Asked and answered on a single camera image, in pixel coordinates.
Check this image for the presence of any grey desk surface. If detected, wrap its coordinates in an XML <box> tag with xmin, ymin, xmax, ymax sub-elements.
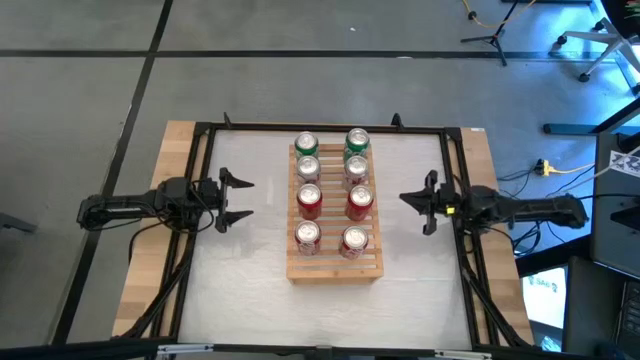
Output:
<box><xmin>589</xmin><ymin>130</ymin><xmax>640</xmax><ymax>279</ymax></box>

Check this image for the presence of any black desk leg bar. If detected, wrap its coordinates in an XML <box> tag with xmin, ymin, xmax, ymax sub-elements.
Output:
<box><xmin>542</xmin><ymin>97</ymin><xmax>640</xmax><ymax>137</ymax></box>

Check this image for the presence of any white table mat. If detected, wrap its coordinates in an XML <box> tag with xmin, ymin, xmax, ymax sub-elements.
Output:
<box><xmin>177</xmin><ymin>130</ymin><xmax>474</xmax><ymax>351</ymax></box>

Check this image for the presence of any wooden slatted shelf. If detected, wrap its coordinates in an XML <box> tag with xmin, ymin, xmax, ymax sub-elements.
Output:
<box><xmin>286</xmin><ymin>142</ymin><xmax>385</xmax><ymax>286</ymax></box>

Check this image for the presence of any red Coca-Cola can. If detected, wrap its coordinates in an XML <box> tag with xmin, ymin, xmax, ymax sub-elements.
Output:
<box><xmin>293</xmin><ymin>219</ymin><xmax>322</xmax><ymax>258</ymax></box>
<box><xmin>338</xmin><ymin>225</ymin><xmax>371</xmax><ymax>261</ymax></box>
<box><xmin>295</xmin><ymin>182</ymin><xmax>324</xmax><ymax>222</ymax></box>

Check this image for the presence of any black cable bundle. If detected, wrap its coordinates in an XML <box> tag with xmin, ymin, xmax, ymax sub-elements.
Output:
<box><xmin>492</xmin><ymin>167</ymin><xmax>566</xmax><ymax>259</ymax></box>

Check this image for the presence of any black crossbar with silver brackets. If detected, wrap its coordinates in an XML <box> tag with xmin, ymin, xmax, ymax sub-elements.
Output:
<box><xmin>0</xmin><ymin>337</ymin><xmax>596</xmax><ymax>360</ymax></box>

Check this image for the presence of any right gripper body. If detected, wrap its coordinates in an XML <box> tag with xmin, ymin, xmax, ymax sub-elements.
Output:
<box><xmin>436</xmin><ymin>180</ymin><xmax>476</xmax><ymax>230</ymax></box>

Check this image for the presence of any black tripod stand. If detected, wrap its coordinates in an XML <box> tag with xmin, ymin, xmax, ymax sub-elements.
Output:
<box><xmin>459</xmin><ymin>0</ymin><xmax>539</xmax><ymax>67</ymax></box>

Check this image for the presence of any white office chair base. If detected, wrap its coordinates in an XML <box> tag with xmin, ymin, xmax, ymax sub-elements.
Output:
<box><xmin>552</xmin><ymin>17</ymin><xmax>640</xmax><ymax>96</ymax></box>

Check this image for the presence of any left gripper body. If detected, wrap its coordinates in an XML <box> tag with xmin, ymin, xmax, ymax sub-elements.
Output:
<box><xmin>192</xmin><ymin>177</ymin><xmax>226</xmax><ymax>227</ymax></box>

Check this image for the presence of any monitor with white screen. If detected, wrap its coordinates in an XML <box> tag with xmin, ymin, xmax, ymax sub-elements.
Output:
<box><xmin>520</xmin><ymin>265</ymin><xmax>569</xmax><ymax>331</ymax></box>

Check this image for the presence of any yellow cable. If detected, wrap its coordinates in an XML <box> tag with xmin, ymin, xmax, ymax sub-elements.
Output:
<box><xmin>459</xmin><ymin>0</ymin><xmax>539</xmax><ymax>30</ymax></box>

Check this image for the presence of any silver Diet Coke can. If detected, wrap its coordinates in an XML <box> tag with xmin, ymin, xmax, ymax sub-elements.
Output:
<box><xmin>295</xmin><ymin>154</ymin><xmax>324</xmax><ymax>189</ymax></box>
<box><xmin>341</xmin><ymin>153</ymin><xmax>371</xmax><ymax>193</ymax></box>

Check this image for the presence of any black aluminium table frame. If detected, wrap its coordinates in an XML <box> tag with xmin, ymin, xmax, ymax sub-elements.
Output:
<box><xmin>112</xmin><ymin>121</ymin><xmax>534</xmax><ymax>351</ymax></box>

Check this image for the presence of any green Sprite can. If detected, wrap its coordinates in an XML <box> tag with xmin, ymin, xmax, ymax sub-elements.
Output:
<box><xmin>293</xmin><ymin>130</ymin><xmax>321</xmax><ymax>160</ymax></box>
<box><xmin>343</xmin><ymin>127</ymin><xmax>372</xmax><ymax>160</ymax></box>

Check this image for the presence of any red can with black script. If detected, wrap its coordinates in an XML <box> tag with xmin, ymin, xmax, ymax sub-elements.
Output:
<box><xmin>344</xmin><ymin>183</ymin><xmax>375</xmax><ymax>223</ymax></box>

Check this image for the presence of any grey chair foot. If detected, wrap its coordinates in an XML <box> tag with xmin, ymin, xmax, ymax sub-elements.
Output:
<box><xmin>0</xmin><ymin>212</ymin><xmax>39</xmax><ymax>235</ymax></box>

